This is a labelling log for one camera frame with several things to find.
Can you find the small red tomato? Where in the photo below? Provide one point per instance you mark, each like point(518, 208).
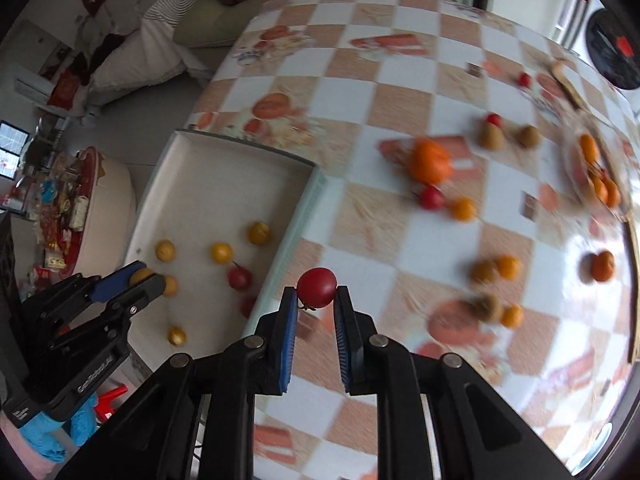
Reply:
point(240, 276)
point(432, 197)
point(494, 119)
point(317, 285)
point(524, 79)

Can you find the white shallow tray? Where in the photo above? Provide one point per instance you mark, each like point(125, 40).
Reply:
point(215, 180)

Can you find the white air conditioner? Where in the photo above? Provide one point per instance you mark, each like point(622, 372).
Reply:
point(32, 87)

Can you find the clear glass bowl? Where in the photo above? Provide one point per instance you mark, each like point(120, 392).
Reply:
point(575, 170)

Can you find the cluttered round table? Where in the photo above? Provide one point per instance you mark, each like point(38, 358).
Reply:
point(85, 200)

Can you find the long wooden board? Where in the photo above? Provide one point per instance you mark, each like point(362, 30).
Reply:
point(565, 82)

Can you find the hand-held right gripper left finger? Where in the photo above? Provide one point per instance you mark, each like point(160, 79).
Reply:
point(289, 340)

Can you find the sofa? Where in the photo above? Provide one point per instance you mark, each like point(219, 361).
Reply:
point(280, 15)

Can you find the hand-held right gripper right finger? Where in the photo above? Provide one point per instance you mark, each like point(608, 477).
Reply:
point(342, 345)

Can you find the checkered printed tablecloth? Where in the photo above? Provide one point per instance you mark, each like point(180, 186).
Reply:
point(400, 270)

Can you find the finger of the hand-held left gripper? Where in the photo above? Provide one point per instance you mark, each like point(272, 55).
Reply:
point(117, 280)
point(145, 292)

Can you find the large orange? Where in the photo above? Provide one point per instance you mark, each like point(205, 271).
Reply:
point(429, 161)

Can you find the white washing machine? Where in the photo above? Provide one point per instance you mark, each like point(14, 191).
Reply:
point(612, 50)

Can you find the white cushion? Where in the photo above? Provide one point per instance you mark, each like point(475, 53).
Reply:
point(145, 60)

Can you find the person's left hand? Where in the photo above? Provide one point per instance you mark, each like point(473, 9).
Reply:
point(45, 435)

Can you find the red plastic stool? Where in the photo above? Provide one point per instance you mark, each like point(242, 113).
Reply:
point(112, 400)

